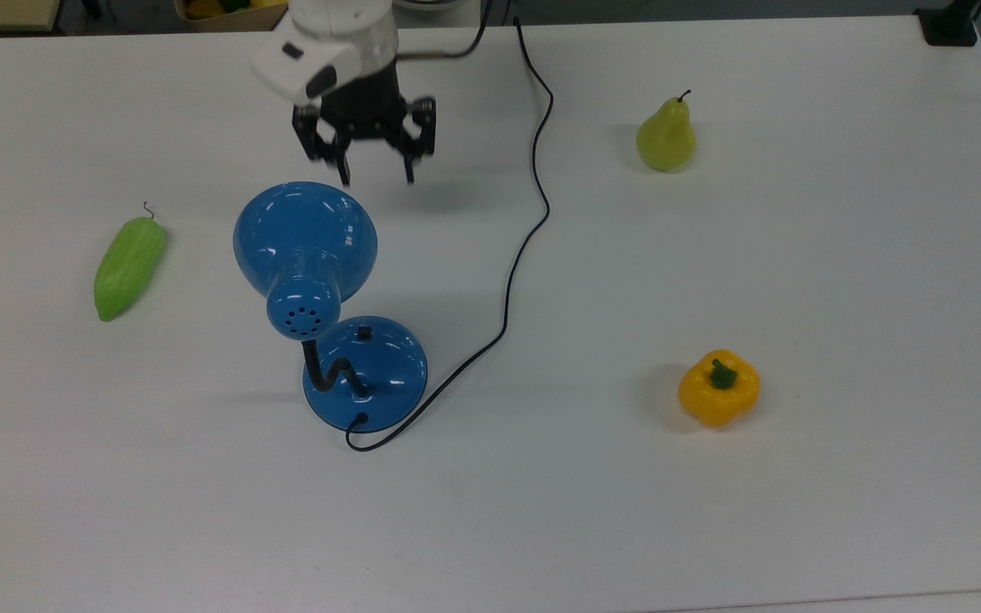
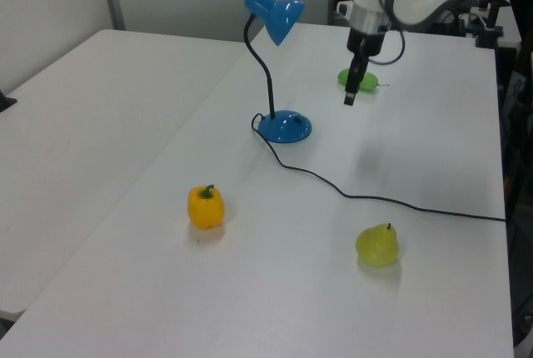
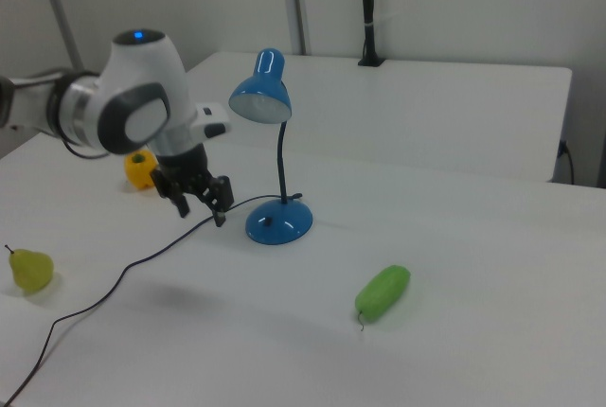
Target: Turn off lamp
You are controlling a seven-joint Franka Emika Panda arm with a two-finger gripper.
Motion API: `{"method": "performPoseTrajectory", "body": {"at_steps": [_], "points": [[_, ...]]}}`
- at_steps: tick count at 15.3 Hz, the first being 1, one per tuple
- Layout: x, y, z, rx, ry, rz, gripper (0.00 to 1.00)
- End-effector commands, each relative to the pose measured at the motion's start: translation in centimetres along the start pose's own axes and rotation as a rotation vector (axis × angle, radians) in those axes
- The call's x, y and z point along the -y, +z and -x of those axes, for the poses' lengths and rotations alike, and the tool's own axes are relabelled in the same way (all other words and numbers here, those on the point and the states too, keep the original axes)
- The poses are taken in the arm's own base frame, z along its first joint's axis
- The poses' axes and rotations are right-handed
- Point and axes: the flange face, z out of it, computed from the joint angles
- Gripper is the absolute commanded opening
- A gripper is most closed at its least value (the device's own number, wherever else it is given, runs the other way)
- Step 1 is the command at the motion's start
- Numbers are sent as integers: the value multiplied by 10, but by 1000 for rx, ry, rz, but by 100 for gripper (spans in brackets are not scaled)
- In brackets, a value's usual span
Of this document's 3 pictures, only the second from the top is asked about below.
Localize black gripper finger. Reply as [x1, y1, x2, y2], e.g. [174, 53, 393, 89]
[352, 57, 370, 107]
[343, 54, 361, 107]

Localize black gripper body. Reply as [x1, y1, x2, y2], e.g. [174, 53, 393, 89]
[346, 27, 386, 60]

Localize blue gooseneck desk lamp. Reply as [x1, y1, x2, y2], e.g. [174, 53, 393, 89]
[243, 0, 313, 145]

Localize green cucumber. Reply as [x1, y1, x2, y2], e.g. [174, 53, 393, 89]
[336, 67, 391, 93]

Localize black background equipment rack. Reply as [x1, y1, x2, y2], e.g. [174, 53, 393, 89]
[432, 0, 478, 37]

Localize green pear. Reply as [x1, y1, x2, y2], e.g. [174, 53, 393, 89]
[355, 222, 401, 268]

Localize yellow bell pepper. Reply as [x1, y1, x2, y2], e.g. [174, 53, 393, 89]
[187, 184, 226, 231]

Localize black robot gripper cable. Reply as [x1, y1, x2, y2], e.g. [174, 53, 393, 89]
[368, 28, 406, 66]

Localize black lamp power cable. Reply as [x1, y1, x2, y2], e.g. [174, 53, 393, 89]
[251, 112, 507, 222]

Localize black camera stand with clamp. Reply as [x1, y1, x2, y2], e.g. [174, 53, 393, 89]
[476, 0, 511, 49]

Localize black clamp bracket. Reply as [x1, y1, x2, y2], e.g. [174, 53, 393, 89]
[0, 89, 18, 113]

